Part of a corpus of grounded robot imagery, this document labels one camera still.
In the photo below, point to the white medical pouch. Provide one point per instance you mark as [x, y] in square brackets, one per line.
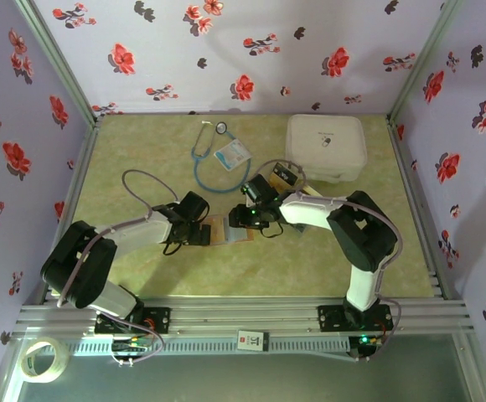
[327, 146]

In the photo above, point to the aluminium side rail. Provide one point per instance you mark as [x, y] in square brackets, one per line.
[412, 188]
[81, 167]

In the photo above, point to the white and blue gauze packet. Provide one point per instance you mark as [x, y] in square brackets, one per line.
[232, 155]

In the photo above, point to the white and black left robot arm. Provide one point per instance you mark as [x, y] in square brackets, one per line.
[138, 234]

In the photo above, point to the aluminium corner post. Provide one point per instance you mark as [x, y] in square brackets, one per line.
[422, 63]
[60, 63]

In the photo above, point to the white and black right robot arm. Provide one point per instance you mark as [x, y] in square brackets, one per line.
[310, 209]

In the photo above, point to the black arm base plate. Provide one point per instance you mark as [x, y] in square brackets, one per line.
[331, 318]
[159, 319]

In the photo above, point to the blue stethoscope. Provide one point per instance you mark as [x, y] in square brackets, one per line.
[222, 127]

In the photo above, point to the red and white label tag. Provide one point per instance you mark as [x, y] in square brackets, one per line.
[251, 340]

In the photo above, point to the aluminium front rail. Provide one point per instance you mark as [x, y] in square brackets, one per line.
[243, 314]

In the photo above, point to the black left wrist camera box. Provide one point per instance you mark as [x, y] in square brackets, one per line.
[193, 205]

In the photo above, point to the clear tape roll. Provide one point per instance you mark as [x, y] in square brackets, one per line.
[63, 364]

